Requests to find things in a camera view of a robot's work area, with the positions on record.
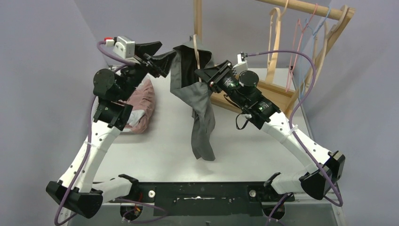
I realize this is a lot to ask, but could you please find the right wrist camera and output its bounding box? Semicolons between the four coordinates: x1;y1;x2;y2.
233;54;248;74

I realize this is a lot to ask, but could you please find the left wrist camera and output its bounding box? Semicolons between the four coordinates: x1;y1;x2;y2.
104;36;136;59

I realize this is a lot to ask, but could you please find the grey pleated skirt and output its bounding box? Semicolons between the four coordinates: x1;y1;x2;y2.
163;35;215;161

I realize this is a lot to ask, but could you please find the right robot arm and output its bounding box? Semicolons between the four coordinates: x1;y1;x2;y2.
195;60;345;201

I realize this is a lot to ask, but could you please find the white garment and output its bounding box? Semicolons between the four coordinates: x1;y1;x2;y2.
126;110;145;127

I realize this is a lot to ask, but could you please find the wooden hanger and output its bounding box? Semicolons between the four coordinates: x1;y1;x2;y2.
192;34;200;69
265;0;289;84
312;5;348;84

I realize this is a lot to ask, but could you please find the wooden hanger rack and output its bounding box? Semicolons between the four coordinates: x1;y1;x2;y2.
193;0;355;116

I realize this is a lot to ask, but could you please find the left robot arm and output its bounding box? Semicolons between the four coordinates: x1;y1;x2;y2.
46;41;176;218

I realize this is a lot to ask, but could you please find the pink wire hanger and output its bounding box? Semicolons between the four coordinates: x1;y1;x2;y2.
285;3;319;92

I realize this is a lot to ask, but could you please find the blue wire hanger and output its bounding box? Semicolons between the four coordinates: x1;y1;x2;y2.
296;7;331;100

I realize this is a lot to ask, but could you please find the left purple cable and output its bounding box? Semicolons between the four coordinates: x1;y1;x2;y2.
54;40;170;226

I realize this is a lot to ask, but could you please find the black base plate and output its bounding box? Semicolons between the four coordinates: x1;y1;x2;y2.
119;174;282;217

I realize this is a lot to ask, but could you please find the pink garment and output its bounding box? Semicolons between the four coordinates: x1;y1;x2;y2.
124;76;155;134

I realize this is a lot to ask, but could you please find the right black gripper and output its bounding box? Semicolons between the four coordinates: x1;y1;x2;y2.
196;60;248;107

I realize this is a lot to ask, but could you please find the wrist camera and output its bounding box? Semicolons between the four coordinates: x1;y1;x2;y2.
233;54;248;74
104;36;136;59

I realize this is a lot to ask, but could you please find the wooden hanger at rack end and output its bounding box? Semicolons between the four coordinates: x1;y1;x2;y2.
312;5;348;84

